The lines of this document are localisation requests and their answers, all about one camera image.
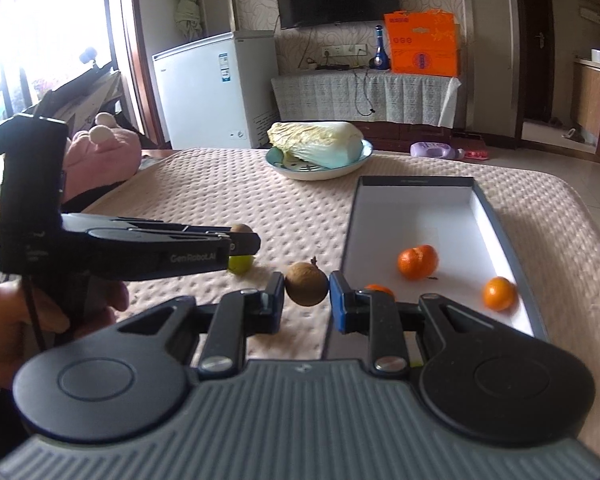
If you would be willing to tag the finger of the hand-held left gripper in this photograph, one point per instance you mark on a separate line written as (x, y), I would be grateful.
(247, 245)
(190, 227)

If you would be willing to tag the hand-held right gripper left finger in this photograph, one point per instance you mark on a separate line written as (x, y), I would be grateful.
(275, 305)

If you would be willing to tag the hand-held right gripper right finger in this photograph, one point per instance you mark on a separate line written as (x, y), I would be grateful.
(339, 305)

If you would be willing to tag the brown longan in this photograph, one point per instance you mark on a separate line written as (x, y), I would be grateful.
(241, 230)
(306, 285)

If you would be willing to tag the small green jujube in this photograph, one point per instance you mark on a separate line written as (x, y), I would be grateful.
(240, 265)

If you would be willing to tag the orange mandarin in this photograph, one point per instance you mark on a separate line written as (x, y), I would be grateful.
(417, 262)
(500, 294)
(382, 289)

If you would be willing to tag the grey-rimmed white box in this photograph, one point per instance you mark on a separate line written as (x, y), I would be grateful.
(420, 210)

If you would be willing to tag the person's left hand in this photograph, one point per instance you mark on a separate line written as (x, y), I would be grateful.
(5, 325)

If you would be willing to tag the beige quilted blanket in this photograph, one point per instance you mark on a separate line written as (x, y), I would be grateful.
(180, 195)

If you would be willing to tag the pink plush toy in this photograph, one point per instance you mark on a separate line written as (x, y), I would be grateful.
(105, 155)

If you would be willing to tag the white blue-rimmed plate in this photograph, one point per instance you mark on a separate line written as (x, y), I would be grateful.
(320, 174)

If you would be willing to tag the napa cabbage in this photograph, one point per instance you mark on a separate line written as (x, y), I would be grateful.
(315, 140)

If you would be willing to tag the white chest freezer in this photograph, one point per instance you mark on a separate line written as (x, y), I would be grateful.
(200, 95)

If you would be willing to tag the white lace cabinet cloth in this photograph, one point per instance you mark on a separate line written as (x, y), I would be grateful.
(320, 97)

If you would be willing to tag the purple detergent bottle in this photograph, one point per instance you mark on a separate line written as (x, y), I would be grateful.
(432, 150)

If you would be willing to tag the wooden television cabinet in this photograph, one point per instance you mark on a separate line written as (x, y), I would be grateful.
(405, 132)

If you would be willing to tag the flat black set-top device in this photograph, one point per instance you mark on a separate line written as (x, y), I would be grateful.
(332, 66)

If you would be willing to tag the small red packet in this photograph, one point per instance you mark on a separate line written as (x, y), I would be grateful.
(477, 155)

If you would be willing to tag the pale tied curtain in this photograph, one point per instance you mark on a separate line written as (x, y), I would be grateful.
(185, 10)

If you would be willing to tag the blue glass bottle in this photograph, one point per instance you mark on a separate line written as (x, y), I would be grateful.
(380, 60)

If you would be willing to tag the orange gift box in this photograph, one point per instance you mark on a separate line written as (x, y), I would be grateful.
(422, 45)

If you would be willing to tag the grey slipper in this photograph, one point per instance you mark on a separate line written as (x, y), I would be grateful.
(573, 135)

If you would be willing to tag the dark brown door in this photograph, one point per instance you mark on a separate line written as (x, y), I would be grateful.
(537, 60)

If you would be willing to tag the wooden side cabinet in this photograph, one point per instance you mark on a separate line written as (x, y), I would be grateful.
(590, 100)

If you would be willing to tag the white container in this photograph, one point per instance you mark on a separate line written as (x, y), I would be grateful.
(598, 56)

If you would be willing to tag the white wall socket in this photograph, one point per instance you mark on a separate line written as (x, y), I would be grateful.
(345, 51)

